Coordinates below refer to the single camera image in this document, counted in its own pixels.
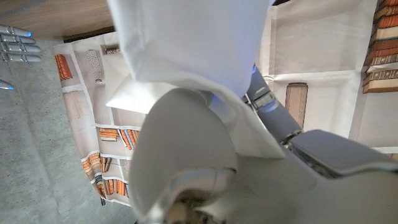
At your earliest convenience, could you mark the printed bookshelf backdrop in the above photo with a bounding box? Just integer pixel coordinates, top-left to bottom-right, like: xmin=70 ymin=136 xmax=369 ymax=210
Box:
xmin=52 ymin=0 xmax=398 ymax=208

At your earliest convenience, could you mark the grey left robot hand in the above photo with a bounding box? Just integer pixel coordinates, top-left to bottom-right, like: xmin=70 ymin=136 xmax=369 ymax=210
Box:
xmin=129 ymin=65 xmax=398 ymax=224

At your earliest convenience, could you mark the white cloth napkin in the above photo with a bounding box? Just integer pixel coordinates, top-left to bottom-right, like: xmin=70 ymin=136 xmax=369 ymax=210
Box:
xmin=105 ymin=0 xmax=285 ymax=159

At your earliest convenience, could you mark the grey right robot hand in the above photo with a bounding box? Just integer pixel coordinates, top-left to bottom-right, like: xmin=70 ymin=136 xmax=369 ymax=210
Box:
xmin=0 ymin=24 xmax=42 ymax=91

